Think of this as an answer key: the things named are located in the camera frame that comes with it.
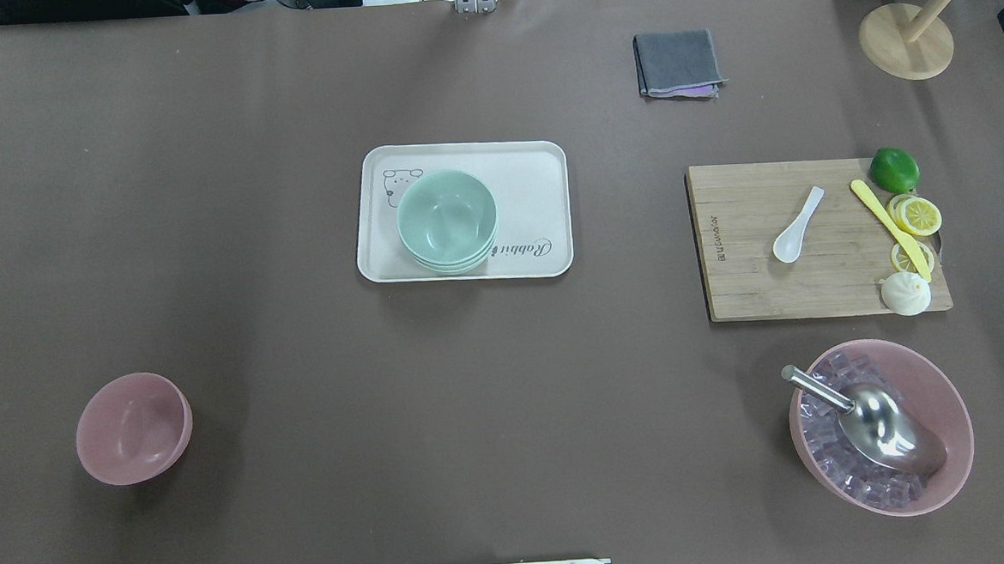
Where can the white ceramic spoon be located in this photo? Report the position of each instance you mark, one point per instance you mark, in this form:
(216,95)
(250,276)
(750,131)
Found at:
(788,244)

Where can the small pink bowl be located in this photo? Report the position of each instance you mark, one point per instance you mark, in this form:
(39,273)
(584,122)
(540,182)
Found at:
(133,429)

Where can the green bowl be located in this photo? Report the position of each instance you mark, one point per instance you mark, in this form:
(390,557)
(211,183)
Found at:
(449,254)
(456,267)
(447,217)

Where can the top green bowl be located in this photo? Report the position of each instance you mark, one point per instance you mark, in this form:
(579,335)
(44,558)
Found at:
(447,217)

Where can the large pink bowl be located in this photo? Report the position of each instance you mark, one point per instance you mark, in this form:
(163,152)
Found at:
(930,397)

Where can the white rabbit tray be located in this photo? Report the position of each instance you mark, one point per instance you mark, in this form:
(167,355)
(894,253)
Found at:
(529,182)

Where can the bamboo cutting board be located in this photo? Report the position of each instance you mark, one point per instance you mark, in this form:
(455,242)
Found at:
(740,209)

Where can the folded grey cloth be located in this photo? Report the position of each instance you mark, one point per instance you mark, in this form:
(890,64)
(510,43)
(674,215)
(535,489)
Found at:
(677,64)

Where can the clear ice cubes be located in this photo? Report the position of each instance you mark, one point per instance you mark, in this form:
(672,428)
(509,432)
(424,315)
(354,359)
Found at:
(837,459)

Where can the lower lemon slice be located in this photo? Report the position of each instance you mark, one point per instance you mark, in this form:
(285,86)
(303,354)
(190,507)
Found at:
(902,262)

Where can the lemon slice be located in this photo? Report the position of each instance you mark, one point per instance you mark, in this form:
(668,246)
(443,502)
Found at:
(902,262)
(915,215)

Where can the metal ice scoop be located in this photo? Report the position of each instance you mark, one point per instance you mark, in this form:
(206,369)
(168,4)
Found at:
(876,426)

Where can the yellow plastic knife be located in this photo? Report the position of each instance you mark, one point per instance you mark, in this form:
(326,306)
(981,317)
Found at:
(904,240)

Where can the white steamed bun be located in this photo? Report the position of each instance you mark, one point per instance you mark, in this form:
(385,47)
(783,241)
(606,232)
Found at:
(906,293)

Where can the green lime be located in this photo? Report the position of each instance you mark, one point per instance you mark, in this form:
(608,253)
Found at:
(894,170)

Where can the upper lemon slice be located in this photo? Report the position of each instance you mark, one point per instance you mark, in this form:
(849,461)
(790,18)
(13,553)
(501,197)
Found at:
(915,215)

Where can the wooden mug stand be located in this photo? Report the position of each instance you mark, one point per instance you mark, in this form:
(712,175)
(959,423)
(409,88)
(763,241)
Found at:
(908,41)

